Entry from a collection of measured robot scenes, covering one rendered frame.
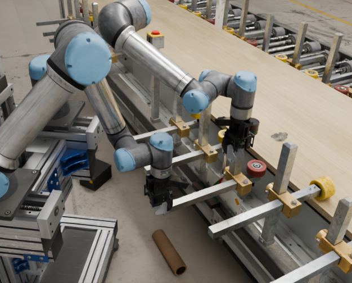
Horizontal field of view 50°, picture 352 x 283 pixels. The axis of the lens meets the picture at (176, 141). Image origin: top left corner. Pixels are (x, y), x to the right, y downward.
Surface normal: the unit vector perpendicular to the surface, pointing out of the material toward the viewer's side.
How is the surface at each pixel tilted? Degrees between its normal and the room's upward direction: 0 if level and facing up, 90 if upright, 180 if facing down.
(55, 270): 0
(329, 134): 0
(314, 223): 90
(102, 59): 85
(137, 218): 0
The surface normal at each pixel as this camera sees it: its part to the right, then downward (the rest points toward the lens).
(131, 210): 0.04, -0.82
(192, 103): -0.50, 0.48
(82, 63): 0.53, 0.42
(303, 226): -0.88, 0.25
